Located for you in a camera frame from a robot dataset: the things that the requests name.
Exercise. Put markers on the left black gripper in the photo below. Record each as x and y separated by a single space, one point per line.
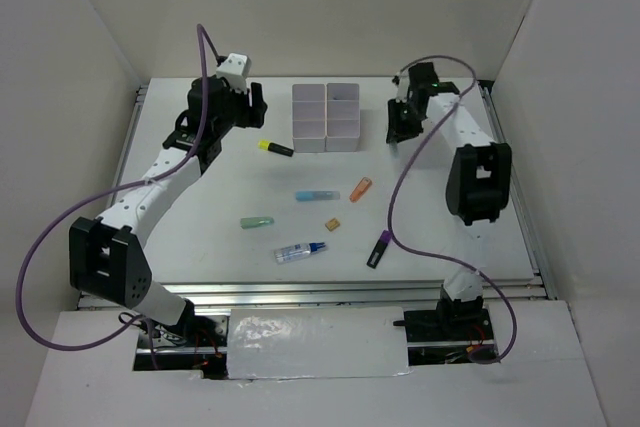
253 116

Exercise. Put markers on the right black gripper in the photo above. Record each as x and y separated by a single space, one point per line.
397 129

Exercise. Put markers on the yellow black highlighter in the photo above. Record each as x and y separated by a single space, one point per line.
275 148

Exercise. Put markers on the blue highlighter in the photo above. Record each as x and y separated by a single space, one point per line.
316 195

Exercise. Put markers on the purple black highlighter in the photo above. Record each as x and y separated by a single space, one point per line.
379 249

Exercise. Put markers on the clear blue spray bottle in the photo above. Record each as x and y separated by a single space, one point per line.
298 252

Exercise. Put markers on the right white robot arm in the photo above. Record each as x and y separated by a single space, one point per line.
478 184

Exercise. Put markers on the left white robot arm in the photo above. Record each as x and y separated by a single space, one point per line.
107 258

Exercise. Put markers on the left white compartment container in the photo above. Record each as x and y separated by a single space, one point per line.
309 118

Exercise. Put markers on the white compartment container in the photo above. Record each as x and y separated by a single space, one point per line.
309 118
342 118

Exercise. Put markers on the right white compartment container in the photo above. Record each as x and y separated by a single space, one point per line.
342 118

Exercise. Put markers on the green translucent highlighter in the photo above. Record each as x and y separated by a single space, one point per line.
256 222

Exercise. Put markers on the small tan eraser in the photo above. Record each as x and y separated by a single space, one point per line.
332 224

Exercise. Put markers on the white front cover board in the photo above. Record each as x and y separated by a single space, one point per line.
318 343

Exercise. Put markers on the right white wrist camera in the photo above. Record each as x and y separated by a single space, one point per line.
402 82

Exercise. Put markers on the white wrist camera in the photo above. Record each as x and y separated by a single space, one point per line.
235 71
402 82

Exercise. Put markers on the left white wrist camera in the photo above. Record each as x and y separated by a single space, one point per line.
235 71

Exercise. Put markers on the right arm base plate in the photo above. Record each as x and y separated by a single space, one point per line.
431 342

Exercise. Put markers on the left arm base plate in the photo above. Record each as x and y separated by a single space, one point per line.
205 353

